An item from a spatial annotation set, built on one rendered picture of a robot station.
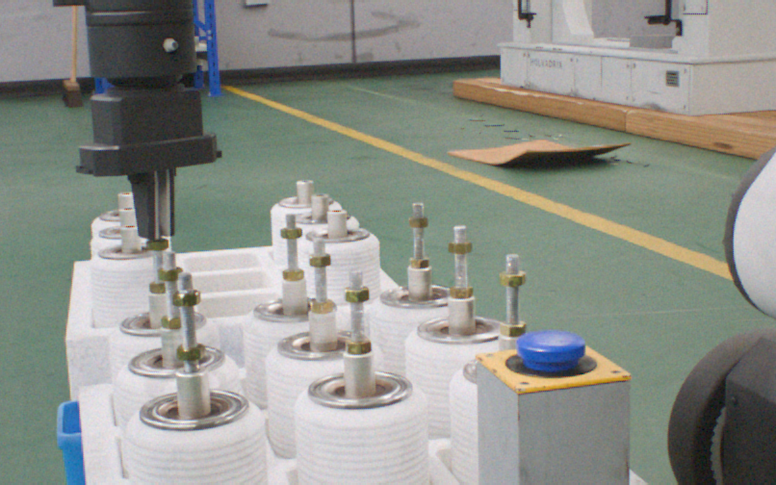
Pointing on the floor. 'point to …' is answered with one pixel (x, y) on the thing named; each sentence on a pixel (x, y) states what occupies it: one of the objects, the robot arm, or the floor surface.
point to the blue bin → (71, 442)
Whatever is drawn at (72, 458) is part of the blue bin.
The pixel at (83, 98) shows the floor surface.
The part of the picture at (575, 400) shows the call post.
